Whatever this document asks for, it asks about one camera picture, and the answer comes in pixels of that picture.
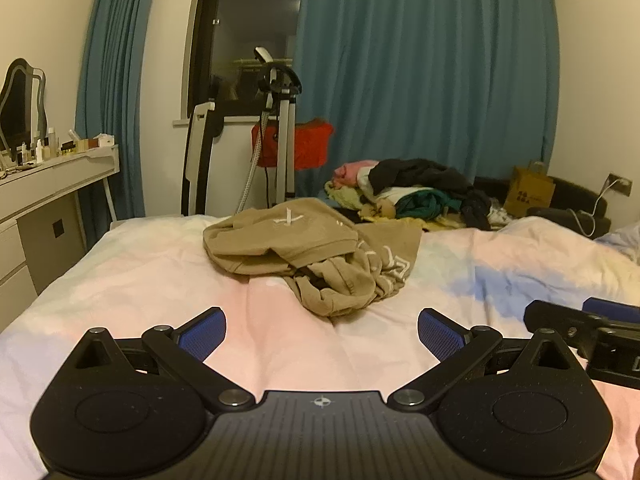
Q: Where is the row of cosmetic bottles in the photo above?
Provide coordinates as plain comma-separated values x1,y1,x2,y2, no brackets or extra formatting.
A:
0,126,101,172

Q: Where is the pastel duvet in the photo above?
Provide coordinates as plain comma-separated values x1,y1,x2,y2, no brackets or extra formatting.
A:
594,222,640,262

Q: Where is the narrow blue curtain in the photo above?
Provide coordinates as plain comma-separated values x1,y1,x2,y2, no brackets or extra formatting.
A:
74,0,172,250

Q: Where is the wavy framed mirror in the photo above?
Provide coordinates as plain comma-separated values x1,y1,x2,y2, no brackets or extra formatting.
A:
0,57,49,157

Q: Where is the black sofa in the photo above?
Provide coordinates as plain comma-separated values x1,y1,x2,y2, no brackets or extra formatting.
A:
472,175,614,234

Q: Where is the white charger cable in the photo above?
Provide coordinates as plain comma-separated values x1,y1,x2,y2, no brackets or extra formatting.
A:
570,179,622,239

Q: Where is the pale yellow knitted garment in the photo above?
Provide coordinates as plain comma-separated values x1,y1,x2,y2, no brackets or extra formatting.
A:
324,179,373,210

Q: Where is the wide blue curtain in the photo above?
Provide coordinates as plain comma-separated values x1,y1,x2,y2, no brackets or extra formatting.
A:
292,0,561,202

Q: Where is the pink garment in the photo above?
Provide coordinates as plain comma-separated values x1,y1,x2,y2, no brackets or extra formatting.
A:
333,159,382,187

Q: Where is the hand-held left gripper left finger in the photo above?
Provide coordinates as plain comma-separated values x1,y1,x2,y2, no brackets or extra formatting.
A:
67,306,256,409

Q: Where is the red cloth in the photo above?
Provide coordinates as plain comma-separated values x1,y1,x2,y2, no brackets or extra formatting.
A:
251,117,335,170

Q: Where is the tan hooded sweatshirt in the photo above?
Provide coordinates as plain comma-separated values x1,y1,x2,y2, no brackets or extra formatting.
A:
202,197,423,318

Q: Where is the bright yellow garment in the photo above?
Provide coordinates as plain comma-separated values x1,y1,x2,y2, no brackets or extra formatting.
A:
357,206,441,228

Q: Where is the white panel with black frame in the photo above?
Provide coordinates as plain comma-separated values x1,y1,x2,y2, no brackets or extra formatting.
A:
180,101,227,217

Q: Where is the white vanity desk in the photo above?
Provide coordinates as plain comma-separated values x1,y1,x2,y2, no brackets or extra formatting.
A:
0,143,121,335

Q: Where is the wall socket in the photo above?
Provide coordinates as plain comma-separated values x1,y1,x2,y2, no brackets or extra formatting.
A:
606,173,634,195

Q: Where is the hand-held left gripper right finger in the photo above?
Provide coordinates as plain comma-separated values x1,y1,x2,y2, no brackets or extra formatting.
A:
387,307,580,408

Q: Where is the green garment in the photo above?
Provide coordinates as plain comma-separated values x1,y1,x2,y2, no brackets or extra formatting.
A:
394,188,464,221

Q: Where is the dark window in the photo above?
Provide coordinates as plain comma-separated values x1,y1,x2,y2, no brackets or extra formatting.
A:
187,0,306,119

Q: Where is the brown paper bag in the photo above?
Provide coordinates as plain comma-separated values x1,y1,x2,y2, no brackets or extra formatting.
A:
502,161,556,219

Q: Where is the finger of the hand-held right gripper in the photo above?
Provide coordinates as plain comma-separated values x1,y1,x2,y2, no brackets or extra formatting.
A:
582,297,640,324
523,299,602,357

